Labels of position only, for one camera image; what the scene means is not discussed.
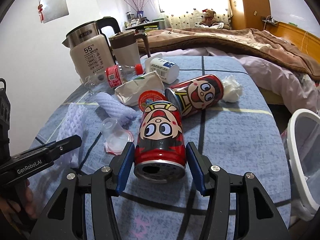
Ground crumpled white tissue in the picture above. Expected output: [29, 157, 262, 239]
[221, 75, 243, 103]

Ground white yogurt bottle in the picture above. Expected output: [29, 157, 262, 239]
[145, 57, 180, 84]

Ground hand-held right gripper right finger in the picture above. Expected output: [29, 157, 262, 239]
[186, 141, 292, 240]

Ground white trash bin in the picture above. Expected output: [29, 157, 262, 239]
[282, 109, 320, 215]

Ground wooden wardrobe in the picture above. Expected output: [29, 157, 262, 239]
[225, 0, 272, 30]

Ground red cartoon drink can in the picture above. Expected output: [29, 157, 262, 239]
[164, 74, 225, 118]
[133, 101, 187, 180]

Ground brown teddy bear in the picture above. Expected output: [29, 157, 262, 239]
[199, 8, 218, 27]

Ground brown blanket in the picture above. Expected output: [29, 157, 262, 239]
[137, 27, 320, 80]

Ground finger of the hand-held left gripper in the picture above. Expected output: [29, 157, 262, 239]
[35, 134, 82, 160]

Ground small wall shelf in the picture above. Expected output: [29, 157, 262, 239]
[261, 16, 279, 25]

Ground cluttered desk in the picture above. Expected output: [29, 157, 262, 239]
[124, 17, 165, 32]

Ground dotted window curtain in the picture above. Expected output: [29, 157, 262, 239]
[154, 0, 233, 29]

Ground white paper pouch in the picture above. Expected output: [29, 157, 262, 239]
[114, 70, 167, 106]

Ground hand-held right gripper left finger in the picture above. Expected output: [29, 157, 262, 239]
[28, 141, 137, 240]

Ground shiny wall sheet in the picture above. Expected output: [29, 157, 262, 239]
[39, 0, 70, 23]

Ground wooden headboard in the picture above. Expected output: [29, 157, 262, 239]
[271, 21, 320, 55]

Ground steel electric kettle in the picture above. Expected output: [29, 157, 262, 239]
[62, 17, 120, 82]

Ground clear plastic bottle red label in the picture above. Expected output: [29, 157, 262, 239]
[84, 63, 143, 97]

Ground vase with branches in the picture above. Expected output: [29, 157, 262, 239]
[125, 0, 154, 18]

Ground blue checked tablecloth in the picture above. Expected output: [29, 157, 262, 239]
[15, 55, 293, 240]

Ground person's left hand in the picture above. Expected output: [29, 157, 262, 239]
[0, 187, 35, 222]

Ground clear jelly cup red lid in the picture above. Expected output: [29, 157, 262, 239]
[138, 90, 165, 110]
[101, 118, 134, 155]

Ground white foam net sleeve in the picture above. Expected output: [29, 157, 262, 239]
[55, 103, 87, 168]
[96, 92, 137, 125]

